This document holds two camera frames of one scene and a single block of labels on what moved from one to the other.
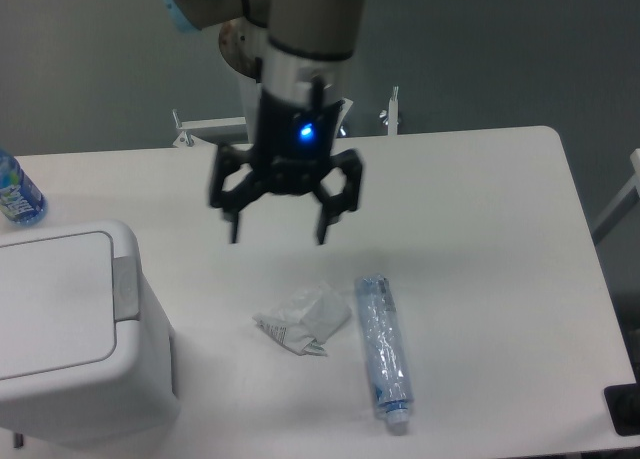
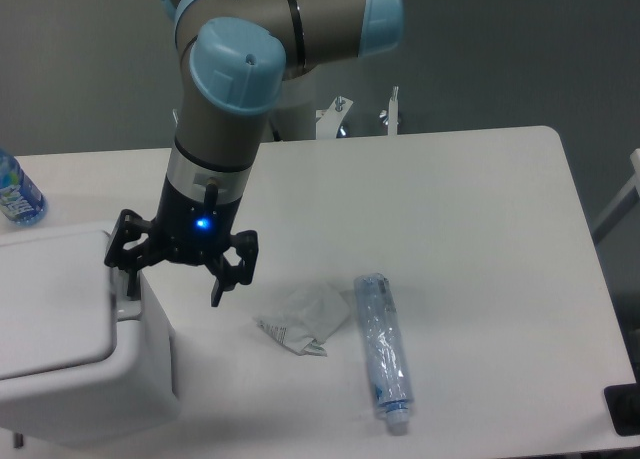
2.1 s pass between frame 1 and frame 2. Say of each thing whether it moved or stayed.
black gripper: moved
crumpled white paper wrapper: stayed
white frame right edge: stayed
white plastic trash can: stayed
